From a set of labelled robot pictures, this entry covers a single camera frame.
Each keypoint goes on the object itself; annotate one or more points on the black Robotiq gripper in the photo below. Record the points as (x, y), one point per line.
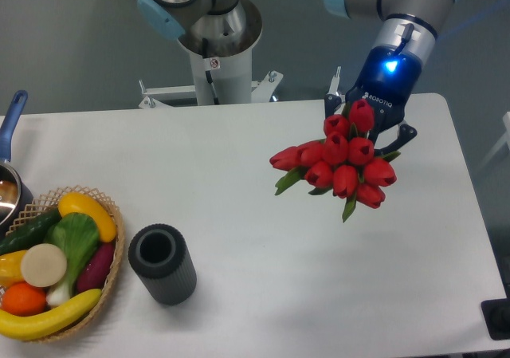
(386, 82)

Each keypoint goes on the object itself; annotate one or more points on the red tulip bouquet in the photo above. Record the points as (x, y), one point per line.
(345, 162)

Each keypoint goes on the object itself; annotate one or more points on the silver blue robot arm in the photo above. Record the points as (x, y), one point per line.
(408, 26)

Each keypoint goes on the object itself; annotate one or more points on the dark grey ribbed vase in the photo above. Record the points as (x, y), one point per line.
(159, 256)

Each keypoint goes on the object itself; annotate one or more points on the black device table edge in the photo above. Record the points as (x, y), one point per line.
(496, 317)

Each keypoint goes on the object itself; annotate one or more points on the yellow squash upper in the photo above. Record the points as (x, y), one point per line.
(75, 202)

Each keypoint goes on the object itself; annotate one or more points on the green bok choy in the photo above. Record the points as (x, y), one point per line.
(77, 236)

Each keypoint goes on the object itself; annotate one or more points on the purple sweet potato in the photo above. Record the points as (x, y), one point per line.
(94, 274)

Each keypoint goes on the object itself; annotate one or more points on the woven wicker basket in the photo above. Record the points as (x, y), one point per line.
(49, 201)

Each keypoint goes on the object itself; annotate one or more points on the green cucumber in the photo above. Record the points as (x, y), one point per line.
(31, 233)

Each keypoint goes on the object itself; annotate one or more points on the beige round disc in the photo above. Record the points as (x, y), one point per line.
(43, 265)

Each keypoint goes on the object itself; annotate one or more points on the yellow pepper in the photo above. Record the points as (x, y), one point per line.
(10, 268)

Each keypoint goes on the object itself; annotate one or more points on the orange fruit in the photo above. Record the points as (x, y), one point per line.
(22, 299)

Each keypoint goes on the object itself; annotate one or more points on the yellow banana lower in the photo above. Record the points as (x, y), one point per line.
(47, 323)

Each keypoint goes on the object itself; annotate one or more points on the white frame right edge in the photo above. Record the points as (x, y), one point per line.
(498, 152)

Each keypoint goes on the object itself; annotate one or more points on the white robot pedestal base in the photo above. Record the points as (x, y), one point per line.
(220, 48)

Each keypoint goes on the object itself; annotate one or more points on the blue handled saucepan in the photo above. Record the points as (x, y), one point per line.
(15, 195)

